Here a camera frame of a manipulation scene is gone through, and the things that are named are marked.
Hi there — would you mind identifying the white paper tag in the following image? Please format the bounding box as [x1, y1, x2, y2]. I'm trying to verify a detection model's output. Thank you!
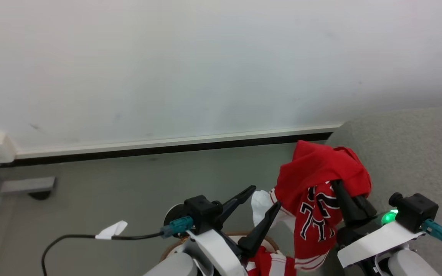
[95, 220, 128, 240]

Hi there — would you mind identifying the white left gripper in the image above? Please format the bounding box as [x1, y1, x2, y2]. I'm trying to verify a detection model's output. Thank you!
[183, 185, 282, 276]

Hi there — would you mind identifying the black cable with teal plug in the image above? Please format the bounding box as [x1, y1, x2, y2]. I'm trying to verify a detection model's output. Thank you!
[41, 216, 195, 276]

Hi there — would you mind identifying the white and black baseboard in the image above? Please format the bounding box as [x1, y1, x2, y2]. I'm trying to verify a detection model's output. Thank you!
[0, 123, 343, 168]

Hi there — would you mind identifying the round brown laundry basket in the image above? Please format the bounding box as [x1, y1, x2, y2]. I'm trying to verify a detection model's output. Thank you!
[160, 230, 283, 263]

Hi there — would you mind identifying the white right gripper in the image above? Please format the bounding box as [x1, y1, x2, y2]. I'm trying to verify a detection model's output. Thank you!
[331, 179, 426, 276]

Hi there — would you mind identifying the red jersey with number print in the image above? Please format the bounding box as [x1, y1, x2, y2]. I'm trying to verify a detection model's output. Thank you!
[251, 140, 372, 272]

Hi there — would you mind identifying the red white striped garment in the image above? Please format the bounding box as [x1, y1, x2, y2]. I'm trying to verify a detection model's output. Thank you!
[246, 245, 297, 276]

